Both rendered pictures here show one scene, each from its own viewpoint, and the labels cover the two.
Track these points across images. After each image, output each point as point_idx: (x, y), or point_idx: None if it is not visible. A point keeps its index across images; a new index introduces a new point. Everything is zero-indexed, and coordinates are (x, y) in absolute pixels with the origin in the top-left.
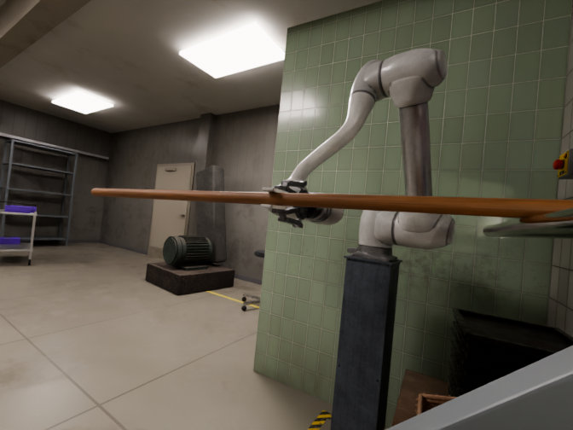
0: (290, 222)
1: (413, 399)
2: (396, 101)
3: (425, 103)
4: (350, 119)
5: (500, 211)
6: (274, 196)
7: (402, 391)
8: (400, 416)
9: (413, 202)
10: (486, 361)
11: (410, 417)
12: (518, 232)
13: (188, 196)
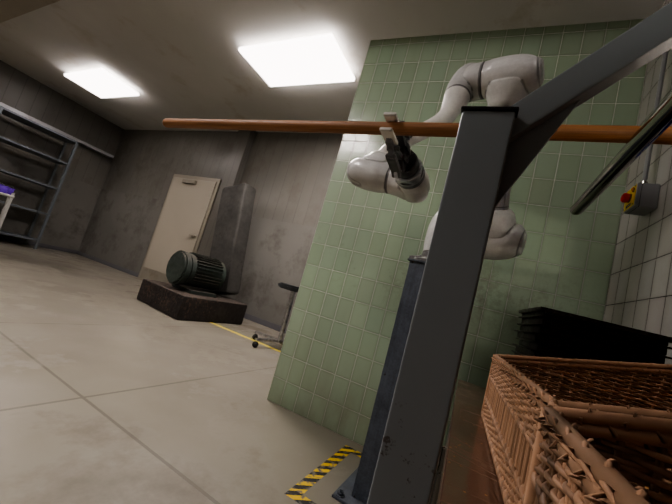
0: (396, 161)
1: (470, 393)
2: (491, 101)
3: None
4: (446, 108)
5: (614, 133)
6: (394, 123)
7: (459, 387)
8: (461, 397)
9: None
10: (558, 334)
11: (471, 400)
12: (631, 144)
13: (291, 124)
